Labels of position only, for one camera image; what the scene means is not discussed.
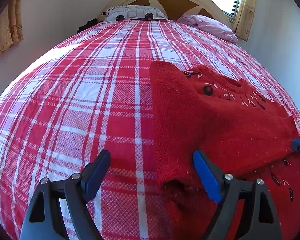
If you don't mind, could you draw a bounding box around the red white plaid bedspread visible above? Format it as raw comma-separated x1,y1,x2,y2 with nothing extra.
0,20,300,239

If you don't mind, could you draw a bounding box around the red knitted sweater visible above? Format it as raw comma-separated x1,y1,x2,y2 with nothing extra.
149,61,300,239

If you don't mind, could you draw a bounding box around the cream arched wooden headboard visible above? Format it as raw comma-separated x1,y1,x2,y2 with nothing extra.
101,0,230,27

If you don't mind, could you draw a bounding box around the pink pillow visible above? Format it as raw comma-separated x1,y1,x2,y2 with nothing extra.
180,15,238,44

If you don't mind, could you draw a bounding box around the black cloth beside pillow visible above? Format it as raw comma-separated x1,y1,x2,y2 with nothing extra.
76,18,98,34

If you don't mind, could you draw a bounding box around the white patterned pillow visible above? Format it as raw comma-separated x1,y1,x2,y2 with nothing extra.
101,5,168,22

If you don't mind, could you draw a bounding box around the beige curtain left window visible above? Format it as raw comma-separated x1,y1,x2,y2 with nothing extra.
0,0,24,56

